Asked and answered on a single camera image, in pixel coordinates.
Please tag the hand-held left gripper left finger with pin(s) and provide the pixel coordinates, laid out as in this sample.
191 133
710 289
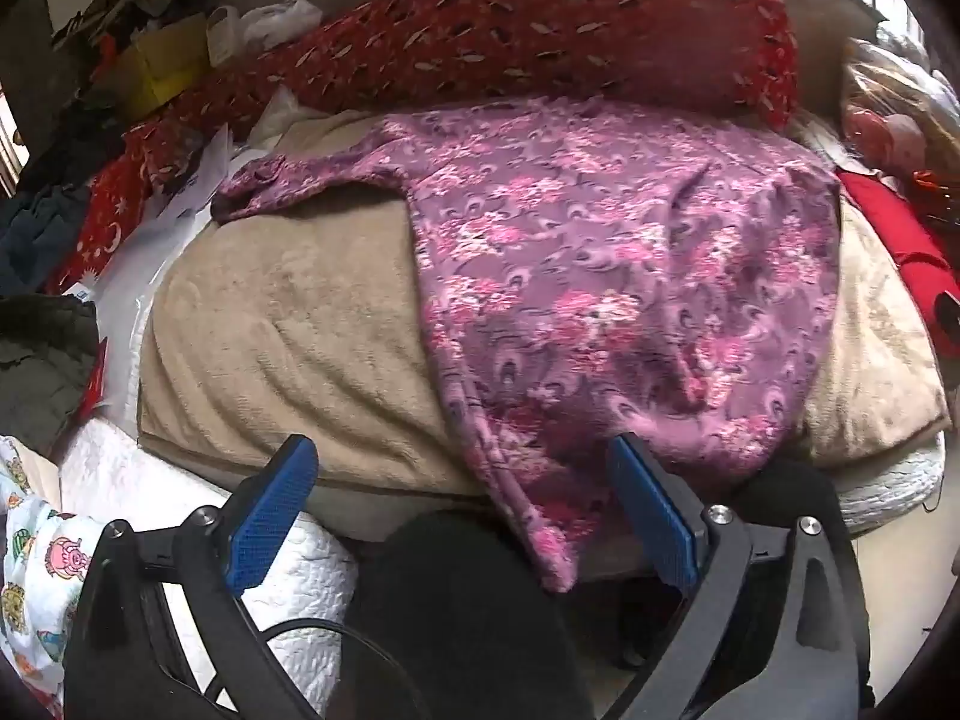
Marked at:
270 510

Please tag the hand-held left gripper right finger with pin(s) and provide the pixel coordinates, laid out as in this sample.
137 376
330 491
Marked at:
649 510

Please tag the purple floral garment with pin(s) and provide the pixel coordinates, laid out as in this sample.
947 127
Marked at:
600 277

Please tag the white quilted bedspread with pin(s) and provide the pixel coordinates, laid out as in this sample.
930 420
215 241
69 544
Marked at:
150 480

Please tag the beige fleece blanket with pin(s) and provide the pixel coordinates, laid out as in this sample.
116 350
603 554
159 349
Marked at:
300 330

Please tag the person's black pants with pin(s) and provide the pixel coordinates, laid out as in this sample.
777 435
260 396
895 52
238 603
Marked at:
465 615

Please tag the cartoon printed cloth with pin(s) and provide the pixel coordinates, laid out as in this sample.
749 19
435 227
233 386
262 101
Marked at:
37 562

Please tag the white plastic sheets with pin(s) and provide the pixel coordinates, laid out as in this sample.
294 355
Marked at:
131 292

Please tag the dark green garment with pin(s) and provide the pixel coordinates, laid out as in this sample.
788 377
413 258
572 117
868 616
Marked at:
41 367

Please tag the red moon print cloth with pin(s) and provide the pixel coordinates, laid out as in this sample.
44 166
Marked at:
112 217

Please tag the dark blue cloth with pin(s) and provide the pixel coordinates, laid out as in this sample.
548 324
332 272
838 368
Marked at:
41 236

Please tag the plain red cloth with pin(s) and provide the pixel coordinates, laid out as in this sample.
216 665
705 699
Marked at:
900 240

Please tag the doll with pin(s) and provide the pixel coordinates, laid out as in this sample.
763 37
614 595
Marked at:
892 127

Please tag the yellow box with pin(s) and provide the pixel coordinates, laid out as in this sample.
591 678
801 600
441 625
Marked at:
165 60

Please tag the white plastic bag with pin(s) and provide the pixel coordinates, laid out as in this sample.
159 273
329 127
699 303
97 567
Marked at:
281 24

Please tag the red patterned blanket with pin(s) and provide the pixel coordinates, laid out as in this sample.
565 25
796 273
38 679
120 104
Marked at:
525 30

